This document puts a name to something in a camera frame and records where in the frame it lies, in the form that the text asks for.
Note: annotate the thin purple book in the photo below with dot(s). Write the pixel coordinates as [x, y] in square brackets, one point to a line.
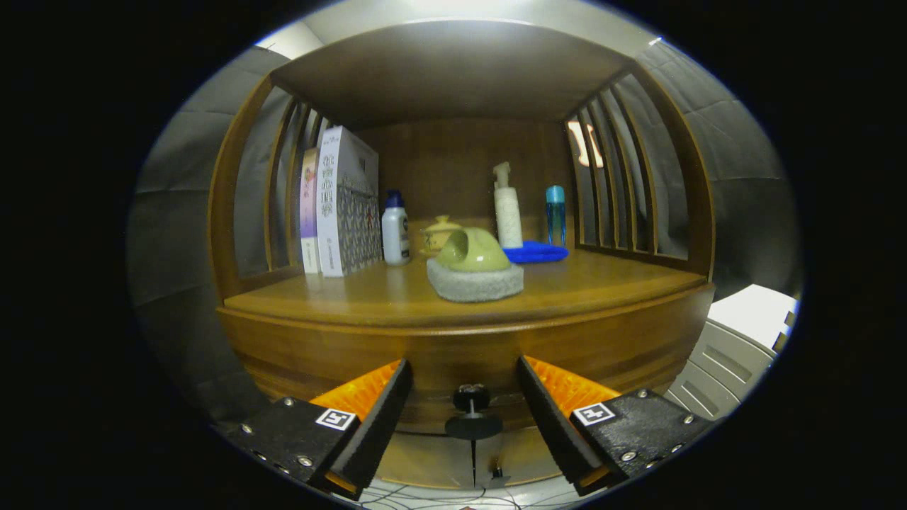
[309, 212]

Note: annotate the yellow lidded teacup with saucer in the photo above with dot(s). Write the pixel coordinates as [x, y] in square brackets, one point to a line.
[438, 230]

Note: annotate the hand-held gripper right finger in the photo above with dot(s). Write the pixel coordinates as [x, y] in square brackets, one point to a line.
[553, 425]

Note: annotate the folded blue cloth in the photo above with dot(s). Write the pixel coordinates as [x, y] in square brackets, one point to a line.
[542, 253]

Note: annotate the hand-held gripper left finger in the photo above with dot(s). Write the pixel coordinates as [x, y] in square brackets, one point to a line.
[379, 418]

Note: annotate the white bottle with blue cap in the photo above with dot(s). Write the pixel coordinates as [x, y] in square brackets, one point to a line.
[395, 237]

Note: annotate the wooden cabinet door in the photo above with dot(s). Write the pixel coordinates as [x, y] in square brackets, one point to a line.
[425, 460]
[521, 453]

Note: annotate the clear blue bottle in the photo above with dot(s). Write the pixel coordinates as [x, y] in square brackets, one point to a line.
[555, 216]

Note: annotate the green scrubber with grey sponge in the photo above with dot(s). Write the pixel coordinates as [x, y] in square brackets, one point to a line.
[475, 287]

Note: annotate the white plastic storage unit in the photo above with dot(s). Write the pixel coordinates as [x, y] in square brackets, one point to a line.
[737, 340]

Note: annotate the wooden countertop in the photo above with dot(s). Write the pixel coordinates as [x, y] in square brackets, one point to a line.
[581, 283]

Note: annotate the white pump bottle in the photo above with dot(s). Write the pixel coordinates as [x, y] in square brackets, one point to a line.
[508, 212]

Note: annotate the thick white patterned book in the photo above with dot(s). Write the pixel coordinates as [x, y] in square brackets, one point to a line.
[347, 212]

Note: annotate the brown wooden cabinet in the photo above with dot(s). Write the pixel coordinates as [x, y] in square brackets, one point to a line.
[453, 78]

